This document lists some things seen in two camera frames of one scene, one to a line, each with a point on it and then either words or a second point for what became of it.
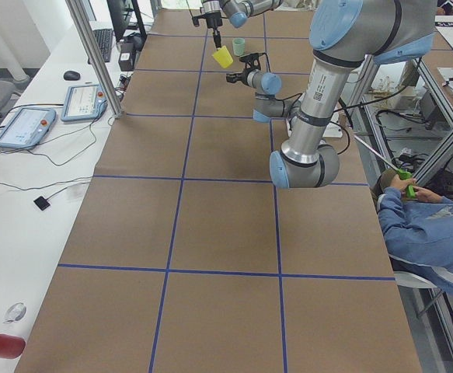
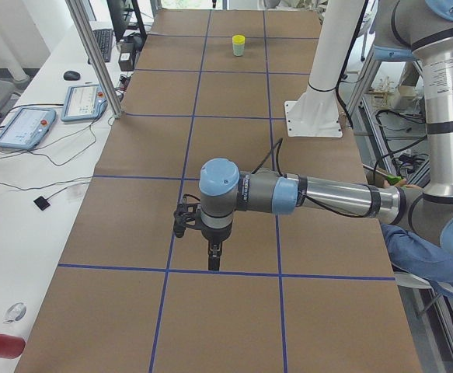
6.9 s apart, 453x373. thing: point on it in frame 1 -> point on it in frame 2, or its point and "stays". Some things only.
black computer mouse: [71, 75] stays
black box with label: [127, 56] stays
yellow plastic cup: [223, 57] -> [238, 39]
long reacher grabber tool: [406, 176] -> [392, 179]
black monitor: [126, 19] stays
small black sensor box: [42, 203] stays
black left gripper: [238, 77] -> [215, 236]
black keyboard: [105, 37] stays
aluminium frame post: [97, 57] stays
